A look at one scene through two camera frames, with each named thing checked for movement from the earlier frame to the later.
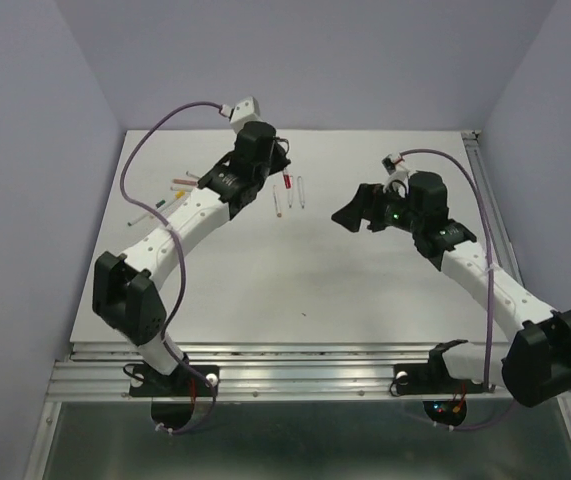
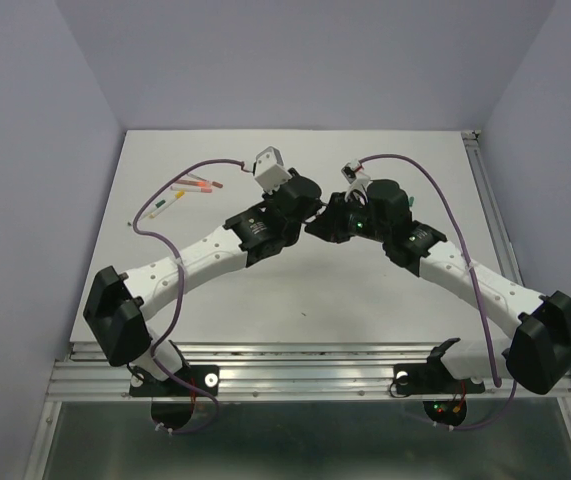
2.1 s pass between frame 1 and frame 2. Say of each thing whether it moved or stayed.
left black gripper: moved
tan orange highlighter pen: stayed
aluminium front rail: stayed
